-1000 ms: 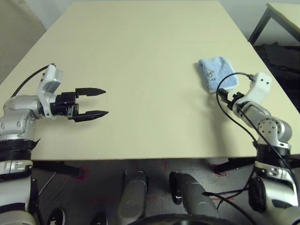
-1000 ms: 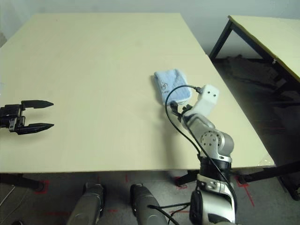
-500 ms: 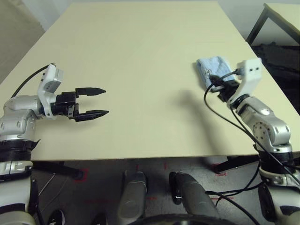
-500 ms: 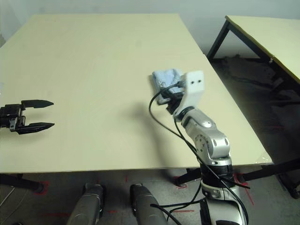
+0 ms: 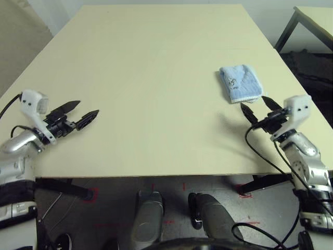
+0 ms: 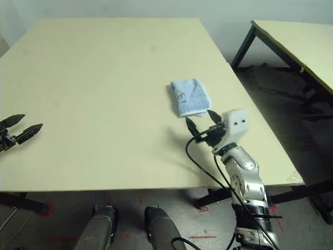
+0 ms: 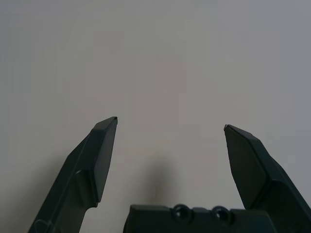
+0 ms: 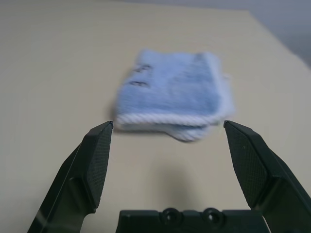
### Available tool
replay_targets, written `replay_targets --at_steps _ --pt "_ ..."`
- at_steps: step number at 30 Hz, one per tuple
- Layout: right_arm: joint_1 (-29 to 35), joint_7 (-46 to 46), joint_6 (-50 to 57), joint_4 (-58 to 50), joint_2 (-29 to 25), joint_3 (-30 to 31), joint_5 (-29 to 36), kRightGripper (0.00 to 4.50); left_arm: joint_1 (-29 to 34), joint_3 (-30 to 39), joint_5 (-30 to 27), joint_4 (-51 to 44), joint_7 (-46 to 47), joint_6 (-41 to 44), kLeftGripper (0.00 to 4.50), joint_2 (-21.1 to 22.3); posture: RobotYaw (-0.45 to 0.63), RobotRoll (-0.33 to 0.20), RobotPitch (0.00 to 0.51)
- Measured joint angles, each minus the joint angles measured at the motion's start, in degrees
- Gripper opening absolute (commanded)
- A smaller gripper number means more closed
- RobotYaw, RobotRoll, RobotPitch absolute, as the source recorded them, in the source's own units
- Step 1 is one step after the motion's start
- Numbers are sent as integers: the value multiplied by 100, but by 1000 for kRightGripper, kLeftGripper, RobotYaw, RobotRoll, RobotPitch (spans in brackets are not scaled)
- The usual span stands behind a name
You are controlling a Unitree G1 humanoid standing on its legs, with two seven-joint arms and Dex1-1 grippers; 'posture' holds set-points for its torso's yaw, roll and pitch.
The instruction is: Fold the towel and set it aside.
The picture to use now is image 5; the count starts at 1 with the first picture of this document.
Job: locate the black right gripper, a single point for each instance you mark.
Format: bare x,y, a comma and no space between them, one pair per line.
275,122

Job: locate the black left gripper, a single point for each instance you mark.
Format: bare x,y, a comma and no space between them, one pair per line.
58,123

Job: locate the blue towel white trim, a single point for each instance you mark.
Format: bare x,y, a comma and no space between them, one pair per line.
240,83

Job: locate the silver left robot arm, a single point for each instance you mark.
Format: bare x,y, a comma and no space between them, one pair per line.
15,166

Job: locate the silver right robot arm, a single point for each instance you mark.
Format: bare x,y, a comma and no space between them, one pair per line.
307,169

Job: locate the black table base bar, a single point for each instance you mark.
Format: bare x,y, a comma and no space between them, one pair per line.
62,186
265,182

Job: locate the red floor tape corner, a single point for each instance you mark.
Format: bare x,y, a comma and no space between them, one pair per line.
245,195
96,194

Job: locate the red floor tape strip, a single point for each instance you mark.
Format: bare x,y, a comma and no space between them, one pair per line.
247,223

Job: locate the grey robot right leg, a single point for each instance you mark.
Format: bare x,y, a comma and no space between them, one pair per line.
216,221

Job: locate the grey robot leg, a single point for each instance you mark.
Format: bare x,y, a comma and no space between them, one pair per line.
148,221
216,221

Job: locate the grey robot left leg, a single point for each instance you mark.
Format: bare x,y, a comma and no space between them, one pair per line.
148,221

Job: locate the dark robot torso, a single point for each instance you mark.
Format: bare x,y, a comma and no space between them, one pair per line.
203,244

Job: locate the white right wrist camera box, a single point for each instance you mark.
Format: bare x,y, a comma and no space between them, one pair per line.
295,114

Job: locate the beige side table black frame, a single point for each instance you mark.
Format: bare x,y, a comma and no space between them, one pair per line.
309,23

